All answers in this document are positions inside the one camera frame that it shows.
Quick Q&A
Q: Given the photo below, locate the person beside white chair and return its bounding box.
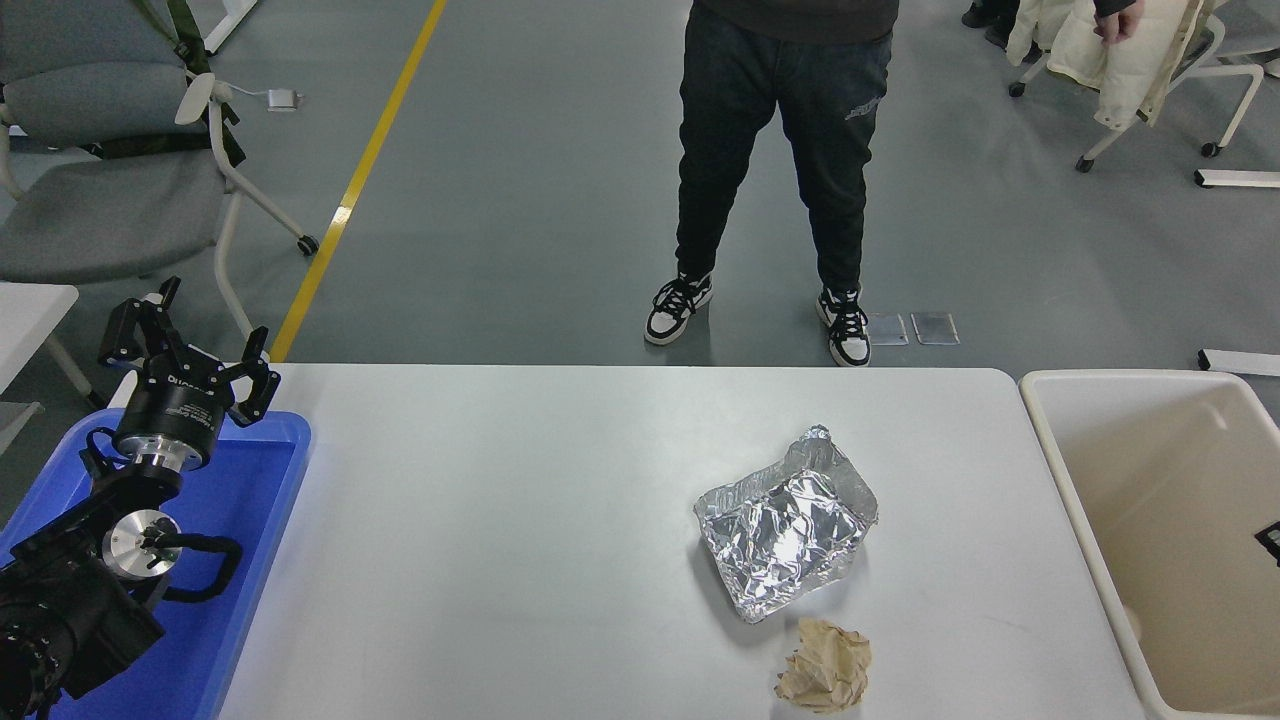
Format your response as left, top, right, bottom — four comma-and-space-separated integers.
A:
962, 0, 1141, 47

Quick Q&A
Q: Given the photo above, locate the grey office chair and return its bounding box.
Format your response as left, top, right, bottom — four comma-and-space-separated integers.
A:
0, 0, 319, 346

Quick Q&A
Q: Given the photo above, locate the tan paper ball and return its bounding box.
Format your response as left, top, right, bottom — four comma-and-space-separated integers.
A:
774, 617, 873, 714

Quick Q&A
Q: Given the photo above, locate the white power adapter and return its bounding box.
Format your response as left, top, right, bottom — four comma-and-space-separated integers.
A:
215, 82, 302, 113

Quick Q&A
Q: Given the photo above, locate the hand of person beside chair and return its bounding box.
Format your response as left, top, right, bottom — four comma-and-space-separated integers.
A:
1094, 7, 1142, 47

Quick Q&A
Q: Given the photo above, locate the dark green strap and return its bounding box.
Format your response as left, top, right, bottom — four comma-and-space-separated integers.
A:
100, 0, 246, 166

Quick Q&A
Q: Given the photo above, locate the white desk leg frame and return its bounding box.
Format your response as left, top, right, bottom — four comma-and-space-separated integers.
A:
203, 0, 259, 56

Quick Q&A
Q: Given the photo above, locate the silver foil tray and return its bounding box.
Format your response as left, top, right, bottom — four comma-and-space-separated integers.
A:
693, 424, 880, 625

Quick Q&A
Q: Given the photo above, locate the small white side table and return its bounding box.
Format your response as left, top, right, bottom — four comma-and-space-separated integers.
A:
0, 283, 106, 456

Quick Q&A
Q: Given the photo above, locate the cream padded coat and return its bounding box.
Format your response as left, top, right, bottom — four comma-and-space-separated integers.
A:
1006, 0, 1226, 131

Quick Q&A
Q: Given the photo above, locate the white-framed wheeled chair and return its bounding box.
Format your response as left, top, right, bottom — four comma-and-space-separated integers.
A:
1008, 0, 1280, 173

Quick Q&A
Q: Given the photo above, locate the large beige plastic bin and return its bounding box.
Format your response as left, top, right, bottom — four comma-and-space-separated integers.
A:
1018, 368, 1280, 720

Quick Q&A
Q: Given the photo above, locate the blue plastic tray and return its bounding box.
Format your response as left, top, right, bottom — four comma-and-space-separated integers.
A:
0, 408, 312, 720

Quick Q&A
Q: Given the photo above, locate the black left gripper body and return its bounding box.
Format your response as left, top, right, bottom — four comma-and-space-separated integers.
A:
114, 360, 235, 456

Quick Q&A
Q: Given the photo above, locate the standing person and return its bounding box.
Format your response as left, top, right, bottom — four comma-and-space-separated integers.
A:
645, 0, 899, 368

